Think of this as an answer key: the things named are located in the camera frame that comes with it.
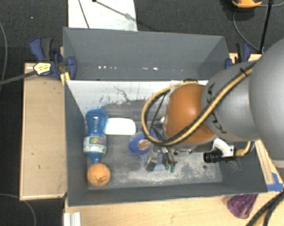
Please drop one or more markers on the purple clear plastic cup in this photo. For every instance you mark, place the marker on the purple clear plastic cup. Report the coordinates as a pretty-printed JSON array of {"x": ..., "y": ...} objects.
[{"x": 241, "y": 205}]

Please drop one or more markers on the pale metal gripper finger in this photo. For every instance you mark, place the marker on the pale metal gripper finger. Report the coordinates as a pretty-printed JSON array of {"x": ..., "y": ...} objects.
[
  {"x": 150, "y": 155},
  {"x": 151, "y": 167}
]

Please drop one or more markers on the white rounded block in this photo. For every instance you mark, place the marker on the white rounded block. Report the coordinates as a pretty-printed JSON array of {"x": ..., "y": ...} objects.
[{"x": 120, "y": 126}]

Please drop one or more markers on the blue clear plastic bottle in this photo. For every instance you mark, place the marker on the blue clear plastic bottle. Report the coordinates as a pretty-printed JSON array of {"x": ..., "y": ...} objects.
[{"x": 95, "y": 135}]

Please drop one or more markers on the orange ball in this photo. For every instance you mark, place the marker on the orange ball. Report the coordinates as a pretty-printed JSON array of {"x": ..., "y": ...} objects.
[{"x": 98, "y": 174}]

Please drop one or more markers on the grey metal bin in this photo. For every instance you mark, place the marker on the grey metal bin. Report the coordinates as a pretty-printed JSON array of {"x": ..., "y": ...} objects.
[{"x": 132, "y": 53}]

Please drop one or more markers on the pale wood flat board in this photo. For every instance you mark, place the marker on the pale wood flat board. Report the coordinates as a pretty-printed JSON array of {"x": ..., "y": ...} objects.
[{"x": 43, "y": 131}]

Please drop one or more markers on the black cylinder on white bracket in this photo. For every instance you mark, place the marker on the black cylinder on white bracket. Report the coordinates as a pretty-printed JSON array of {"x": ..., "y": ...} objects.
[{"x": 223, "y": 149}]

